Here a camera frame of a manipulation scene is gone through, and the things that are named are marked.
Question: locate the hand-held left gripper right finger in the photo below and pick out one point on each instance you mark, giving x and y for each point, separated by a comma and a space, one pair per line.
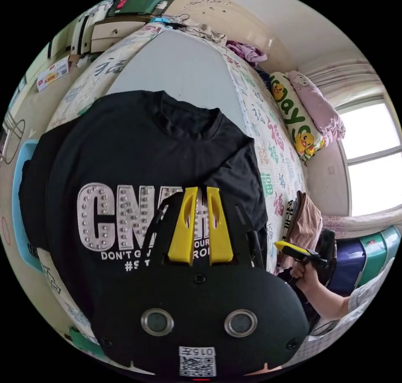
218, 235

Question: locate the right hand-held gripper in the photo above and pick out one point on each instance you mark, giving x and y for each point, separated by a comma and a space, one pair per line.
311, 257

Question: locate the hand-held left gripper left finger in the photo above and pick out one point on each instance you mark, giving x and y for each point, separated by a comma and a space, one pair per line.
182, 232

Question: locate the black short sleeve printed shirt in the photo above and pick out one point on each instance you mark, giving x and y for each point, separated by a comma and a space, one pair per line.
125, 144

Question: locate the person's right forearm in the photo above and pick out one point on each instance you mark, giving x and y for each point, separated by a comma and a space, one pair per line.
329, 301

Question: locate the person's right hand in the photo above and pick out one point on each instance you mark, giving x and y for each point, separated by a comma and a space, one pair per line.
306, 276

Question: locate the dark blue storage box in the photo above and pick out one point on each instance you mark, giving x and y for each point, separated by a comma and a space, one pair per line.
345, 267

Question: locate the pink floral quilt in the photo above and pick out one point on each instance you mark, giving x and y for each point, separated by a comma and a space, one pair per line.
361, 223

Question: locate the teal storage box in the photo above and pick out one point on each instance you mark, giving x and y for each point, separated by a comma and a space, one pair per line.
378, 254

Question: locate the person's body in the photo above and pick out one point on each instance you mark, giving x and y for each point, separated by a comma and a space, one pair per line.
370, 298

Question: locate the bed with printed sheet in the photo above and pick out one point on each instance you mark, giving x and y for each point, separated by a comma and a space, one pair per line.
267, 132

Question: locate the window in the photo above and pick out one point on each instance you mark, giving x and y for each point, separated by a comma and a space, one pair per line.
373, 157

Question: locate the white pillow with duck print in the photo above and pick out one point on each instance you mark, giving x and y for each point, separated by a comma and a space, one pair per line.
295, 119

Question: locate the pink pillow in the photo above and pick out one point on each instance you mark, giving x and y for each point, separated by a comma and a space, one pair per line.
317, 103

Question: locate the white flat board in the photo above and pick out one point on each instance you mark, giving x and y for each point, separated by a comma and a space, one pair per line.
182, 72

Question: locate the light blue plastic stool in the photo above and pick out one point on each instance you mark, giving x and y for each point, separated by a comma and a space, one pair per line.
19, 201

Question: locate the pale curtain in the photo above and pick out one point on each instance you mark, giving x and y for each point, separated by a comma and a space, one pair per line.
345, 75

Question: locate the purple pile of clothes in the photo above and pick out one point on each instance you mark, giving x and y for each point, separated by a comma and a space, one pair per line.
248, 51

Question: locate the printed carton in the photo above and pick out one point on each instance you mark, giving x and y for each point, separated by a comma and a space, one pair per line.
53, 73

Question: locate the cream cupboard with drawers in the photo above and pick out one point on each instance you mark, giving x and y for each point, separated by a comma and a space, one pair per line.
113, 33

